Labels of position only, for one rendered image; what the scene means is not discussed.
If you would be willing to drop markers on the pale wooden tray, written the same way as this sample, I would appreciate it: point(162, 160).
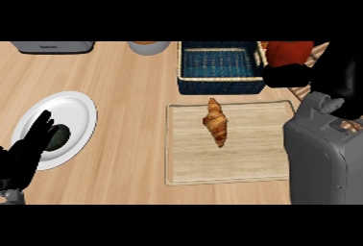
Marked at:
point(237, 153)

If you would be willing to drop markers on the brown croissant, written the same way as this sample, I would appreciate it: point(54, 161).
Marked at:
point(216, 123)

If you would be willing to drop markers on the grey round pot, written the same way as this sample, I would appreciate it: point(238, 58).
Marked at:
point(148, 47)

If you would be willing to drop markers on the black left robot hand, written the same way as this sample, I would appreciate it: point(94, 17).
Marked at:
point(22, 157)

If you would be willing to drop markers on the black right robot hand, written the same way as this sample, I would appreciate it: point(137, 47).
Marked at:
point(334, 75)

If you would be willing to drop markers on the dark green avocado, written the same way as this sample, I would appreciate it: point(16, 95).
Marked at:
point(60, 137)

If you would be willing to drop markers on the red bell pepper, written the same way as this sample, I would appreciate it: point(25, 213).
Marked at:
point(289, 53)

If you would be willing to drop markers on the white oval plate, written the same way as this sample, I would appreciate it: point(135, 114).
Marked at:
point(66, 125)

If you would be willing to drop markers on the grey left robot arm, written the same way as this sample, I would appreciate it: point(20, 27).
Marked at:
point(13, 196)

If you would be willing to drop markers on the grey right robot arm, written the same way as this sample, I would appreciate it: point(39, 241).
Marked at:
point(327, 153)

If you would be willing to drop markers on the blue wicker basket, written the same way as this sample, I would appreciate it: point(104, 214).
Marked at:
point(219, 68)

